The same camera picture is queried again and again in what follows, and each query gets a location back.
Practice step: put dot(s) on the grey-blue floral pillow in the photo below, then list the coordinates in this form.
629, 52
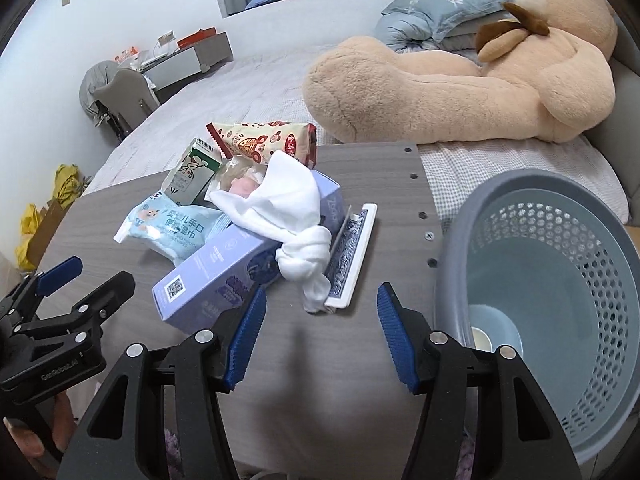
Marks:
440, 10

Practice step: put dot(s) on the small cream round object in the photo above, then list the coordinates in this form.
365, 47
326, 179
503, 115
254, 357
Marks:
481, 339

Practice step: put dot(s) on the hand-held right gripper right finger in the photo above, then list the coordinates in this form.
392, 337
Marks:
395, 340

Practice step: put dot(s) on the red box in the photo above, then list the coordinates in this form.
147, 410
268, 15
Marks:
197, 37

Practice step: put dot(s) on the large beige teddy bear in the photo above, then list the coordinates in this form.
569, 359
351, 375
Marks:
450, 95

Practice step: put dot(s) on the white wall socket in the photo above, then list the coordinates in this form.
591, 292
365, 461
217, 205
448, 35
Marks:
167, 38

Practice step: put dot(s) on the grey white drawer unit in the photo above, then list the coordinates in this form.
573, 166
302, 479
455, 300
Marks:
185, 62

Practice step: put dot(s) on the green white milk carton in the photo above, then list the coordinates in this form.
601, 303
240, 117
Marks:
192, 175

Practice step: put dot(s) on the grey chair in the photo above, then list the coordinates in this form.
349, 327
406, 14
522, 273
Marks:
127, 90

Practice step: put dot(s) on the red cream printed snack packet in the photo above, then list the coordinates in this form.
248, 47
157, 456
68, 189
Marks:
260, 140

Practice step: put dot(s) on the yellow plastic bag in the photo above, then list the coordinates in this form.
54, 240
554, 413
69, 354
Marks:
67, 182
27, 235

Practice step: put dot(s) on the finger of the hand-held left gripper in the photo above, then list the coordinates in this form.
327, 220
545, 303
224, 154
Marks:
107, 296
60, 271

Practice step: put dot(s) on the pink toy pig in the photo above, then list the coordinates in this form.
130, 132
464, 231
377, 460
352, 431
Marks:
242, 186

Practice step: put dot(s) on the grey garment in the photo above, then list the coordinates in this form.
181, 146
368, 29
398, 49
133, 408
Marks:
95, 80

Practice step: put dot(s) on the folded grey-blue duvet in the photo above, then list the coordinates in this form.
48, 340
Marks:
400, 32

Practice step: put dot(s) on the purple cardboard box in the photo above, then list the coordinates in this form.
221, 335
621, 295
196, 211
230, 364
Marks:
215, 270

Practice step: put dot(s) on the person's left hand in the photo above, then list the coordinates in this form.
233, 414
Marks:
22, 447

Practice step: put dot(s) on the grey upholstered headboard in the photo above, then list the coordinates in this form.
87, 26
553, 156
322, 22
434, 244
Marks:
625, 125

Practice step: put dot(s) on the grey perforated plastic basket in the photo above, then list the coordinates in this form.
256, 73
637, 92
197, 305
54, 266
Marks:
550, 270

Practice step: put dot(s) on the blue patterned card box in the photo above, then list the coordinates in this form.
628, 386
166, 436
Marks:
352, 255

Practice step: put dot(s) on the bed with checked sheet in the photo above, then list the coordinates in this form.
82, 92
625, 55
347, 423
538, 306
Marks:
240, 85

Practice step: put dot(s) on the knotted white cloth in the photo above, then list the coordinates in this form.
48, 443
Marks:
280, 195

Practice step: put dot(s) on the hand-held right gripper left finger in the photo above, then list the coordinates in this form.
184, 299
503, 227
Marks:
247, 340

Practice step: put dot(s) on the light blue wet wipes packet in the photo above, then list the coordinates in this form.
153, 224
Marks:
165, 225

